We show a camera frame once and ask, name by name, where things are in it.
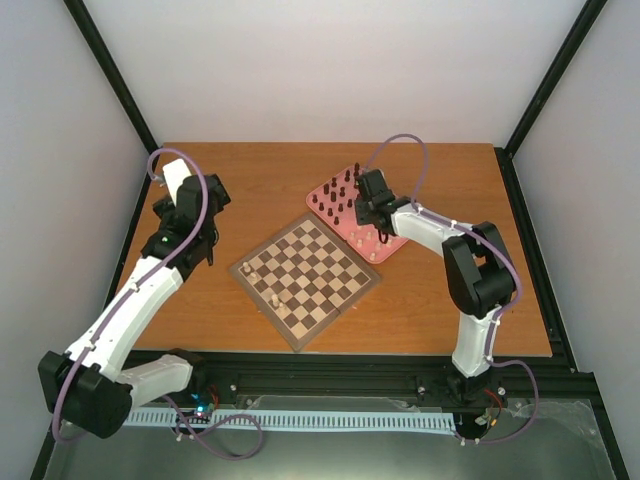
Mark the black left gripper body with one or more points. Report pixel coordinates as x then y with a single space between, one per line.
164 211

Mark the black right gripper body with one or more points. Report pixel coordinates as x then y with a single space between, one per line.
361 218

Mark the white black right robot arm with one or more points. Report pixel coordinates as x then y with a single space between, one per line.
481 278

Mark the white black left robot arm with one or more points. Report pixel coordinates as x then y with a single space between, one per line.
88 385

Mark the pink plastic tray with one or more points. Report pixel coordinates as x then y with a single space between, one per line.
340 202

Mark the wooden chessboard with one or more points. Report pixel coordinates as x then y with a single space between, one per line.
312 271

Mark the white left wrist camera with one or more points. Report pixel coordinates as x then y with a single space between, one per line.
174 174

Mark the black frame post left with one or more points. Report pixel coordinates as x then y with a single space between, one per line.
100 51

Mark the black frame post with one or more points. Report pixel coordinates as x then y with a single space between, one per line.
100 51
568 49

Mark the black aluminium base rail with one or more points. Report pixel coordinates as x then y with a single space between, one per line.
426 381

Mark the light blue cable duct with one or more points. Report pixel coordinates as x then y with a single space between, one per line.
326 421

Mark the black frame post right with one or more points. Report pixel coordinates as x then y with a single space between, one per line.
568 49

